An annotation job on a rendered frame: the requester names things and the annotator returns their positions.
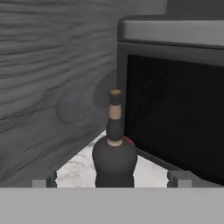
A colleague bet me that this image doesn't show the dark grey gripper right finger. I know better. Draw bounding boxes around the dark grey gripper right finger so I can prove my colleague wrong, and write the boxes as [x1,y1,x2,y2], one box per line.
[166,170,223,189]

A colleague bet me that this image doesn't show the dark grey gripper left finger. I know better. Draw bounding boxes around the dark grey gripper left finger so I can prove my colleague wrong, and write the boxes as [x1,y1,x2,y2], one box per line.
[31,171,58,189]

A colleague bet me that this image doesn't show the red round object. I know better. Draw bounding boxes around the red round object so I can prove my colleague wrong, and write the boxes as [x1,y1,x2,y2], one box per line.
[123,136,137,147]

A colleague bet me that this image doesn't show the dark bottle with tan neck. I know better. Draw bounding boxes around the dark bottle with tan neck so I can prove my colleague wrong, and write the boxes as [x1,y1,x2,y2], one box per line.
[91,88,138,188]

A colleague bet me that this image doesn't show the black microwave oven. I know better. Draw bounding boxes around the black microwave oven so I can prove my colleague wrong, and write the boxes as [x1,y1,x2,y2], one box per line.
[116,15,224,186]

